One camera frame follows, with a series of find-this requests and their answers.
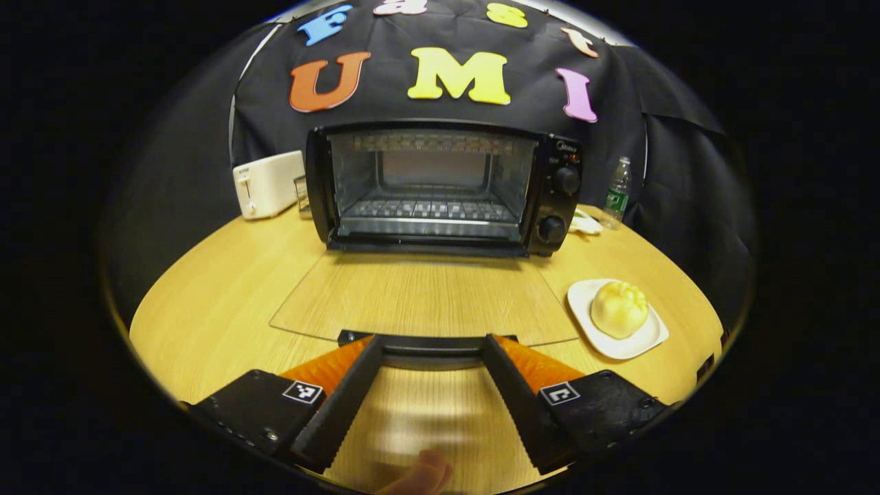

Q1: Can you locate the black electric oven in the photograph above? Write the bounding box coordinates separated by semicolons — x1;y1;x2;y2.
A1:
269;120;584;372

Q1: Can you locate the clear plastic water bottle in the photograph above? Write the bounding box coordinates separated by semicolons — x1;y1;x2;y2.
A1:
602;157;632;231

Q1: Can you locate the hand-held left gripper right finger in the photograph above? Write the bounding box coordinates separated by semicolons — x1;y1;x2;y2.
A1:
480;333;669;476

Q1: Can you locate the black backdrop cloth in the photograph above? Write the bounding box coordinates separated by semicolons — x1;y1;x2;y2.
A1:
110;0;757;324

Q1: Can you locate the yellow steamed bun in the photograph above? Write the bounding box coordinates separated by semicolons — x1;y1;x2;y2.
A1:
590;280;650;340

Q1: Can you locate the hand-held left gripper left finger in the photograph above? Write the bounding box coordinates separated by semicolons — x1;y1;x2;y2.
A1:
187;334;386;475

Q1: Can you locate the white square plate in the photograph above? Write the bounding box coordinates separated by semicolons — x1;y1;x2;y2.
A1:
567;278;670;360

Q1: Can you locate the white toaster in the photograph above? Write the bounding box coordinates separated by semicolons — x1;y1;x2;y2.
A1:
232;151;307;221

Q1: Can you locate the white divided condiment dish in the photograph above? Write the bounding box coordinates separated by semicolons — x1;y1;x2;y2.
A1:
569;210;604;236

